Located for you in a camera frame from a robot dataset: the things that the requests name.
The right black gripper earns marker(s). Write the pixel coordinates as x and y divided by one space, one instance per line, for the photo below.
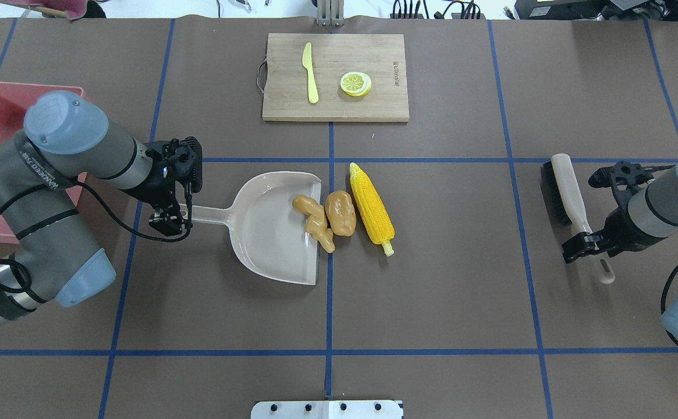
619 227

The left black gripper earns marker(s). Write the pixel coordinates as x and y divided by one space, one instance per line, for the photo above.
153 187

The beige hand brush black bristles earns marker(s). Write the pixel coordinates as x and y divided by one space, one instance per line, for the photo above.
567 204

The beige plastic dustpan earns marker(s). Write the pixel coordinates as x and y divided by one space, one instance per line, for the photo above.
266 233

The tan toy ginger root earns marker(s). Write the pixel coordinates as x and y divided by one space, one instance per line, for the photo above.
317 222

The brown toy potato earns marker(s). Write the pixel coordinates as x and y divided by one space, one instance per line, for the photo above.
341 214

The yellow toy corn cob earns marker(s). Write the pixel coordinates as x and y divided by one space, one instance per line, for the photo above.
374 215

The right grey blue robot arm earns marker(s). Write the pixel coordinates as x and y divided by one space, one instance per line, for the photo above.
646 213

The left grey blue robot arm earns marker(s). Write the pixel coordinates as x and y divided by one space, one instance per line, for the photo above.
47 251

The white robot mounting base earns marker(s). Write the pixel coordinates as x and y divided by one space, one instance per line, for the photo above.
328 409

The yellow plastic knife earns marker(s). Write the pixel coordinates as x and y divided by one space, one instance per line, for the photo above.
307 63

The yellow lemon slices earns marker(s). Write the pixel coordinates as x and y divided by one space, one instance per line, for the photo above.
355 84

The pink cloth on wooden rack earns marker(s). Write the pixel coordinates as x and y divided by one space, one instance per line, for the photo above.
70 10

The wooden cutting board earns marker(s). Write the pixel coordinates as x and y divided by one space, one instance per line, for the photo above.
381 56

